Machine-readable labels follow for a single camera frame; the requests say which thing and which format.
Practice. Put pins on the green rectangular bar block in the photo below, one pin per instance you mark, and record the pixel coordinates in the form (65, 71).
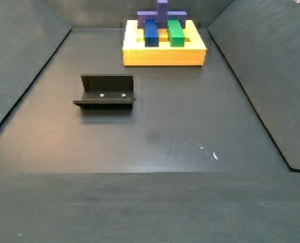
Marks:
(175, 34)

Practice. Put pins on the yellow wooden base board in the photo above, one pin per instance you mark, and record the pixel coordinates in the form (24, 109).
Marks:
(163, 55)

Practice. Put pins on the blue rectangular bar block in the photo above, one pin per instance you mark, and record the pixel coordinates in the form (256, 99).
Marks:
(150, 33)

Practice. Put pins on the black angled bracket holder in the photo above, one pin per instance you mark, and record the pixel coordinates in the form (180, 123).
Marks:
(107, 90)

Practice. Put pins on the purple cross-shaped block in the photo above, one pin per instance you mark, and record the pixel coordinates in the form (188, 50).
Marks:
(160, 15)

